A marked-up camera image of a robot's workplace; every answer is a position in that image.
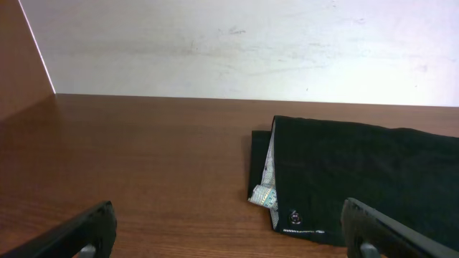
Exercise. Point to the black shorts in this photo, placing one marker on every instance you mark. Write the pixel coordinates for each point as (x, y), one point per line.
(303, 170)

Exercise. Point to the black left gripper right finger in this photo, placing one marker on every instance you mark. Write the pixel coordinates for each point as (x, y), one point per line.
(369, 233)

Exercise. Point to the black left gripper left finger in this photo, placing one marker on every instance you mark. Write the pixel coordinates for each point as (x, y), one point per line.
(90, 233)

